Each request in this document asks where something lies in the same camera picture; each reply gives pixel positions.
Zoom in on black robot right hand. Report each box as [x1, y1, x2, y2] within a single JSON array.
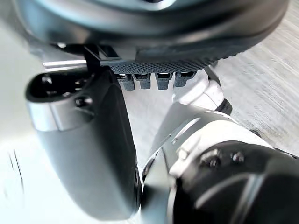
[[13, 0, 292, 220]]

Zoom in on silver robot right leg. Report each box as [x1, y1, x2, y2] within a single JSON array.
[[139, 66, 299, 224]]

